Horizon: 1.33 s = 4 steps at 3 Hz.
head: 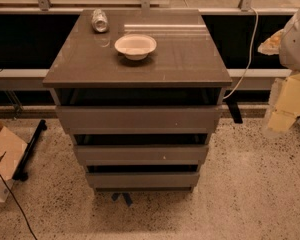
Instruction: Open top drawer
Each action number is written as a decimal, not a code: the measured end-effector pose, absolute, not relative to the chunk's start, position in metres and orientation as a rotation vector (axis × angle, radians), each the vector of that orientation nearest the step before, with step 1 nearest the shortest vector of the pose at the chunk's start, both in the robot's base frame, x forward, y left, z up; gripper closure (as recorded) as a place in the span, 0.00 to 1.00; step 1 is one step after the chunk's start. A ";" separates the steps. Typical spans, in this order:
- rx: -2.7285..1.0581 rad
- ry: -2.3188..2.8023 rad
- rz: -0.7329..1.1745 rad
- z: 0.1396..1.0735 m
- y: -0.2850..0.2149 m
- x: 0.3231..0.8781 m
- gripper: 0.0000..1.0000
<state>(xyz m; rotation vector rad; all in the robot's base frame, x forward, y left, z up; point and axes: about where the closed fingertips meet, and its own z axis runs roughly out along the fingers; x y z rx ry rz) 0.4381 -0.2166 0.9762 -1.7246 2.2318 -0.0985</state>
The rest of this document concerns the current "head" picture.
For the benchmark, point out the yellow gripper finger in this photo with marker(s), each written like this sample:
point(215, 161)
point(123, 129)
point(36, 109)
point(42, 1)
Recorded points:
point(271, 45)

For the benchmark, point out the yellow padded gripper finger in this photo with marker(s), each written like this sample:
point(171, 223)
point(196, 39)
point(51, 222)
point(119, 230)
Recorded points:
point(284, 104)

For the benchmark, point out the grey top drawer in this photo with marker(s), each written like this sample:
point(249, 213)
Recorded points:
point(93, 120)

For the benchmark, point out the grey drawer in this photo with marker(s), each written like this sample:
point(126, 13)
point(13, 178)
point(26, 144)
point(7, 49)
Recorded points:
point(142, 180)
point(93, 120)
point(177, 155)

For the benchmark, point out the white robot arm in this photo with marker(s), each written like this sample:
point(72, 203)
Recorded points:
point(289, 51)

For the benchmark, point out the grey drawer cabinet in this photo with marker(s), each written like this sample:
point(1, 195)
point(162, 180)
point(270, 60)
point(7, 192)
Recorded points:
point(185, 70)

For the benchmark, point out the grey middle drawer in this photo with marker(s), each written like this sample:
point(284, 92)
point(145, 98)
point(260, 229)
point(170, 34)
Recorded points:
point(177, 155)

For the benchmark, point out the grey bottom drawer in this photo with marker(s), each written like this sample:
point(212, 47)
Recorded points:
point(142, 180)

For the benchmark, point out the white paper bowl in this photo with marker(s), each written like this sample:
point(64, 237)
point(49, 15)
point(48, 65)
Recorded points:
point(135, 46)

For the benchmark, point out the silver crushed can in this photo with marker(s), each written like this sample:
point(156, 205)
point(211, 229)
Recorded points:
point(99, 21)

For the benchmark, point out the cardboard box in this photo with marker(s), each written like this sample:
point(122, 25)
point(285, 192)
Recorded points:
point(12, 148)

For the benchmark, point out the black bracket under rail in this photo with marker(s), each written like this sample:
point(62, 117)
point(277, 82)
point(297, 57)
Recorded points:
point(234, 111)

